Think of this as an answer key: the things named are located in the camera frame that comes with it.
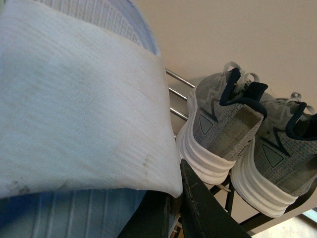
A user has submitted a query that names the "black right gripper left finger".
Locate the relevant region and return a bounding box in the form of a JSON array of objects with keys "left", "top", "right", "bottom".
[{"left": 119, "top": 192, "right": 181, "bottom": 238}]

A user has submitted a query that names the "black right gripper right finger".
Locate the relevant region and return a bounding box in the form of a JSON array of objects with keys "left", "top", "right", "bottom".
[{"left": 180, "top": 159, "right": 249, "bottom": 238}]

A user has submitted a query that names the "grey knit sneaker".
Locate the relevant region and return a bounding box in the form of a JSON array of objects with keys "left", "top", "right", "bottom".
[
  {"left": 176, "top": 61, "right": 268, "bottom": 185},
  {"left": 231, "top": 92, "right": 317, "bottom": 218}
]

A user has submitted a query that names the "light blue slipper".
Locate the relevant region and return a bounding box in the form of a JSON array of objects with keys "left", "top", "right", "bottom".
[{"left": 0, "top": 0, "right": 182, "bottom": 238}]

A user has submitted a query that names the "black metal shoe rack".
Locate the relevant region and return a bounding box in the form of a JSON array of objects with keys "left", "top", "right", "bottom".
[{"left": 167, "top": 70, "right": 317, "bottom": 234}]

